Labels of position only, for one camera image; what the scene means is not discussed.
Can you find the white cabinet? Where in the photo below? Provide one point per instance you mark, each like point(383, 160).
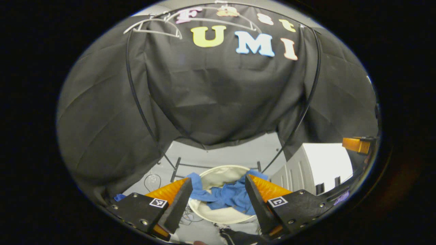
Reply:
point(323, 160)

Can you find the black backdrop cloth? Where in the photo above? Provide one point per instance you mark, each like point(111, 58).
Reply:
point(221, 95)

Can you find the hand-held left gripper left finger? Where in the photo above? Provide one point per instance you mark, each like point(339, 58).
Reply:
point(175, 209)

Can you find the white round laundry hamper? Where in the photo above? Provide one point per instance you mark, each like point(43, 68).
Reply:
point(221, 175)

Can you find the black metal clothes rack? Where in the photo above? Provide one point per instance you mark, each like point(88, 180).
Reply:
point(136, 102)

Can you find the small blue cloth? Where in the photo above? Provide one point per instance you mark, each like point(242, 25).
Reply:
point(120, 197)

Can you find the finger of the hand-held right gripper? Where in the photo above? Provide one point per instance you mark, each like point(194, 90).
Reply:
point(356, 145)

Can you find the white plastic hanger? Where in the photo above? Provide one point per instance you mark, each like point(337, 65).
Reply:
point(153, 31)
point(218, 17)

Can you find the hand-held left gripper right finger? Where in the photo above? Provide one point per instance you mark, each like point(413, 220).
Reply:
point(260, 207)

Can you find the dark object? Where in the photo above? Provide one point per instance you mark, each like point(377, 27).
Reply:
point(242, 236)

